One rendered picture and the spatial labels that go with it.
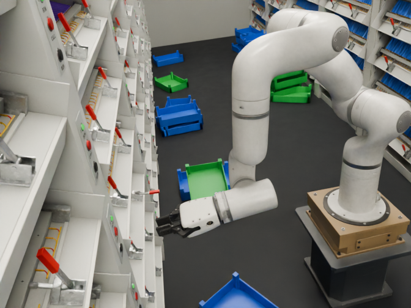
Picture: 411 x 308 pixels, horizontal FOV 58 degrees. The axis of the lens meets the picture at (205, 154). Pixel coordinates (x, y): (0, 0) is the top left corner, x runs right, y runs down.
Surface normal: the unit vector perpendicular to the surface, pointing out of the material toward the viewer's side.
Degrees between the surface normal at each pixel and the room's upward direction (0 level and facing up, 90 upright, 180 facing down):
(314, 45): 90
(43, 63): 90
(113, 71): 90
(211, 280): 0
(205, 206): 9
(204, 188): 21
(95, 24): 90
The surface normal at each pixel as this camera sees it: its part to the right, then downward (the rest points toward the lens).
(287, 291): -0.11, -0.84
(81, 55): 0.14, 0.51
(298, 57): -0.15, 0.63
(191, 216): -0.30, -0.76
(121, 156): 0.25, -0.85
